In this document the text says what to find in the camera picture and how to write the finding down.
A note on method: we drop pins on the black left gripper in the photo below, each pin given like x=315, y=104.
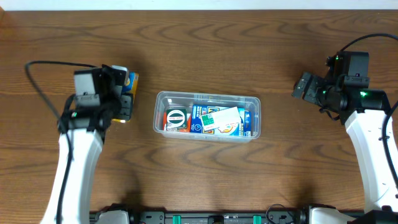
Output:
x=125, y=106

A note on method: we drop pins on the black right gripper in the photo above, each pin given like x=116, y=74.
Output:
x=310, y=90

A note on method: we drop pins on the yellow Woods syrup box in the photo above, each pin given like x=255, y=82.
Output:
x=130, y=88

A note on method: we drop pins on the small green round-logo box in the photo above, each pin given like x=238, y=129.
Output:
x=176, y=119

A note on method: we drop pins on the red white medicine box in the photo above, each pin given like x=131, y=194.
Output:
x=185, y=129

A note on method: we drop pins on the blue Kool Fever box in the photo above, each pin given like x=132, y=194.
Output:
x=240, y=129

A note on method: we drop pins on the white green Panadol box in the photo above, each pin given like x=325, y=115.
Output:
x=219, y=119

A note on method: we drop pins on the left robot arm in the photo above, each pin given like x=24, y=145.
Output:
x=82, y=135

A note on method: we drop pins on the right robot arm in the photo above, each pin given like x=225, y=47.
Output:
x=366, y=115

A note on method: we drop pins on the clear plastic container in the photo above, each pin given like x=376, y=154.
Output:
x=182, y=100

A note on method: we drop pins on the black mounting rail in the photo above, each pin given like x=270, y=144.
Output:
x=274, y=215

